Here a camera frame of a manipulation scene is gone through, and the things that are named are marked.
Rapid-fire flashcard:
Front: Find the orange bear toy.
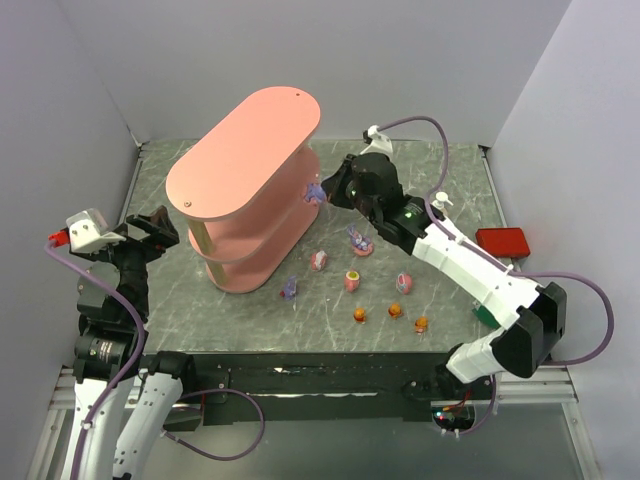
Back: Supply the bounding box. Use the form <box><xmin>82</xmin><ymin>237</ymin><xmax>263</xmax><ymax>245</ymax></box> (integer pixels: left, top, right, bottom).
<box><xmin>353</xmin><ymin>308</ymin><xmax>367</xmax><ymax>324</ymax></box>
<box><xmin>414</xmin><ymin>316</ymin><xmax>429</xmax><ymax>334</ymax></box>
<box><xmin>388</xmin><ymin>303</ymin><xmax>403</xmax><ymax>319</ymax></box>

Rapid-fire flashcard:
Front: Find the orange bear toy left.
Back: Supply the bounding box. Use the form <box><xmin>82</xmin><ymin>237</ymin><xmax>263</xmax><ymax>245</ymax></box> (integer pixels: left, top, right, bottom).
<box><xmin>353</xmin><ymin>308</ymin><xmax>367</xmax><ymax>324</ymax></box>

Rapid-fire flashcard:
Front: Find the cream pump lotion bottle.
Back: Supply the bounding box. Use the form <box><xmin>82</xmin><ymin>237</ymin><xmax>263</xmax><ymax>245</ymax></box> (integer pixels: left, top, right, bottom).
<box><xmin>432</xmin><ymin>191</ymin><xmax>453</xmax><ymax>217</ymax></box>

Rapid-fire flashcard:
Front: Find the electronics board with leds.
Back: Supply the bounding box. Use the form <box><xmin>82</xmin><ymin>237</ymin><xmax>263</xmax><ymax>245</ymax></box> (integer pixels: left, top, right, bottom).
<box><xmin>432</xmin><ymin>406</ymin><xmax>476</xmax><ymax>434</ymax></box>

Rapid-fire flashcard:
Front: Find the orange bear toy middle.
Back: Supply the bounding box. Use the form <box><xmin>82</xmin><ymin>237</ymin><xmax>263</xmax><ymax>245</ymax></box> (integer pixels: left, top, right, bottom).
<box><xmin>388</xmin><ymin>303</ymin><xmax>403</xmax><ymax>319</ymax></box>

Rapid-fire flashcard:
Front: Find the red rectangular box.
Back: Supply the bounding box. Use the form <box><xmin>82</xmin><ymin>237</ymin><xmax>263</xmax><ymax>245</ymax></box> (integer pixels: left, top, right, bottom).
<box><xmin>475</xmin><ymin>227</ymin><xmax>531</xmax><ymax>259</ymax></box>

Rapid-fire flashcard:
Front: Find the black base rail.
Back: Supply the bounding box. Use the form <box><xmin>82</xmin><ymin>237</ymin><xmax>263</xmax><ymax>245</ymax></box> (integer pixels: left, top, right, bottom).
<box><xmin>186</xmin><ymin>352</ymin><xmax>494</xmax><ymax>426</ymax></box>

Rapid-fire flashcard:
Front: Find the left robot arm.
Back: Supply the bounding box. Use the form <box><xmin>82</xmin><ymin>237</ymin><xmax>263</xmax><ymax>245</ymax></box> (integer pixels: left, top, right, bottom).
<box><xmin>62</xmin><ymin>206</ymin><xmax>195</xmax><ymax>479</ymax></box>

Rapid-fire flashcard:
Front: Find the pink blue patterned egg toy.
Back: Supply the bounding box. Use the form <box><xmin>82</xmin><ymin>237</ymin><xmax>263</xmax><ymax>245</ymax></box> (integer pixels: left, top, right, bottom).
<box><xmin>396</xmin><ymin>272</ymin><xmax>413</xmax><ymax>295</ymax></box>

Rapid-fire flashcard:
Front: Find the pink white egg toy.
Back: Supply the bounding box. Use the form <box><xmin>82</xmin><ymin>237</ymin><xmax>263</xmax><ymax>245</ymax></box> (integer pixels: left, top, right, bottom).
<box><xmin>310</xmin><ymin>250</ymin><xmax>328</xmax><ymax>271</ymax></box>

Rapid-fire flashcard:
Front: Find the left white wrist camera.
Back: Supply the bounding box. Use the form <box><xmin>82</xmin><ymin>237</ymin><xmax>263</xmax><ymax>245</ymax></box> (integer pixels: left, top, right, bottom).
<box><xmin>48</xmin><ymin>208</ymin><xmax>126</xmax><ymax>254</ymax></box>

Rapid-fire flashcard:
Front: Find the small purple bunny toy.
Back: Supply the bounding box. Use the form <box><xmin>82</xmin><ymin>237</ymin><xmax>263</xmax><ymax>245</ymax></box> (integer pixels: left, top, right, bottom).
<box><xmin>280</xmin><ymin>275</ymin><xmax>297</xmax><ymax>300</ymax></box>

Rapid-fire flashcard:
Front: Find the pink toy with yellow top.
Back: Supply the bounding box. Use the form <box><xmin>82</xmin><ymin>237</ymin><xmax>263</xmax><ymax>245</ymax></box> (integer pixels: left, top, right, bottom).
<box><xmin>344</xmin><ymin>270</ymin><xmax>361</xmax><ymax>292</ymax></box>

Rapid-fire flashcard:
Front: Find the pink three-tier shelf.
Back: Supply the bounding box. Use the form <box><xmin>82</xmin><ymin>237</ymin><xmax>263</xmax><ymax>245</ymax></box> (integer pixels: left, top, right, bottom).
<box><xmin>165</xmin><ymin>86</ymin><xmax>321</xmax><ymax>294</ymax></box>

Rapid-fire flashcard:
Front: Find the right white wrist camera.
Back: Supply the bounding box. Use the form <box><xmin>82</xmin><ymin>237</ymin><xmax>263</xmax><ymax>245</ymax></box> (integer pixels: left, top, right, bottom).
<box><xmin>360</xmin><ymin>125</ymin><xmax>394</xmax><ymax>160</ymax></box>

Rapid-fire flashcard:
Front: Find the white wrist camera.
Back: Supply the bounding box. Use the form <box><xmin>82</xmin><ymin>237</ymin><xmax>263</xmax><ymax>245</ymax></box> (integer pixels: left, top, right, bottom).
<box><xmin>48</xmin><ymin>208</ymin><xmax>126</xmax><ymax>254</ymax></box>
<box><xmin>360</xmin><ymin>125</ymin><xmax>394</xmax><ymax>160</ymax></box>

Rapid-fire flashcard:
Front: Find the brown and green roll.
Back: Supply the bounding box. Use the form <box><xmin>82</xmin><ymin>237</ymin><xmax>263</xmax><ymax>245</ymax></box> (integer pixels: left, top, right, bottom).
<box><xmin>472</xmin><ymin>305</ymin><xmax>497</xmax><ymax>328</ymax></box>

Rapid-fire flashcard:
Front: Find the orange bear toy right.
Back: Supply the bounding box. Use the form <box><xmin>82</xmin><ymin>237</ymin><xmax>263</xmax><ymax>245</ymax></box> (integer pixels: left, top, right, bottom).
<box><xmin>414</xmin><ymin>316</ymin><xmax>429</xmax><ymax>334</ymax></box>

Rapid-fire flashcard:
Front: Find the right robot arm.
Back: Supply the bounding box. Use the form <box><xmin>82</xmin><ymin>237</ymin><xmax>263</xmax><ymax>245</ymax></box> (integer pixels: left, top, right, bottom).
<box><xmin>321</xmin><ymin>153</ymin><xmax>567</xmax><ymax>387</ymax></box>

